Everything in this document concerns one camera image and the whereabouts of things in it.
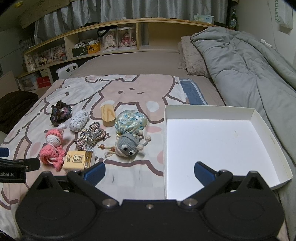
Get grey curtain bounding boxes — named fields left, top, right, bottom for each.
left=35, top=0, right=232, bottom=45

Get white hanging bag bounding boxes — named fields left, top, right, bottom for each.
left=267, top=0, right=295, bottom=29

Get wooden headboard shelf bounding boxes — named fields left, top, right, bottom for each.
left=17, top=18, right=218, bottom=91

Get red box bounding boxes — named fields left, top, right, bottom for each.
left=37, top=76, right=52, bottom=88

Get fuzzy grey pillow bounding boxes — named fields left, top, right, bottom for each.
left=178, top=36, right=211, bottom=79

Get tissue box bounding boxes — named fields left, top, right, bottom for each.
left=194, top=14, right=214, bottom=24

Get grey quilt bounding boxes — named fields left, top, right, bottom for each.
left=190, top=27, right=296, bottom=165

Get floral satin pouch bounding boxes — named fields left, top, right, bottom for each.
left=115, top=110, right=147, bottom=136

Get white crochet pouch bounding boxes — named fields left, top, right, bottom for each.
left=70, top=110, right=89, bottom=132

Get dark brown cloth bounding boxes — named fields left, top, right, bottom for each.
left=0, top=91, right=39, bottom=134

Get dark green box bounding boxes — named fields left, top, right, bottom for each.
left=72, top=46, right=89, bottom=59

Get white cardboard box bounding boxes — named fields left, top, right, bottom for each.
left=164, top=105, right=294, bottom=201

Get dark crochet flower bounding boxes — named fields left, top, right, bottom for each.
left=50, top=100, right=73, bottom=127

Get beaded tassel charm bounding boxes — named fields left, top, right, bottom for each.
left=98, top=143, right=119, bottom=158

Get clear doll display box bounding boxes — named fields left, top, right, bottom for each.
left=102, top=29, right=119, bottom=52
left=117, top=27, right=137, bottom=50

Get green glass bottle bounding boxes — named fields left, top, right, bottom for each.
left=229, top=9, right=238, bottom=30

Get row of figurine boxes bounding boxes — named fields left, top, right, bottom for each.
left=26, top=45, right=67, bottom=71

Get oval wooden box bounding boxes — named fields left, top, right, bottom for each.
left=101, top=104, right=116, bottom=127

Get printed cartoon blanket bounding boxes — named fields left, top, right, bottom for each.
left=0, top=74, right=188, bottom=210

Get pink crochet doll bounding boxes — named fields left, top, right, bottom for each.
left=39, top=123, right=67, bottom=171

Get grey crochet snail toy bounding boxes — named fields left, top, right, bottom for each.
left=116, top=134, right=152, bottom=160

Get braided multicolour rope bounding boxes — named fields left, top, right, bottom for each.
left=74, top=122, right=107, bottom=152

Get small yellow card box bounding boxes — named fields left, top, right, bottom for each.
left=63, top=150, right=97, bottom=174

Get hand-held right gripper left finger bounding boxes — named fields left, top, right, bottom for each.
left=30, top=161, right=121, bottom=208

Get white appliance with dark circles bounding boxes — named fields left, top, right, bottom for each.
left=56, top=62, right=80, bottom=80

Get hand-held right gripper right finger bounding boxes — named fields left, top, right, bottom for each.
left=180, top=161, right=273, bottom=208

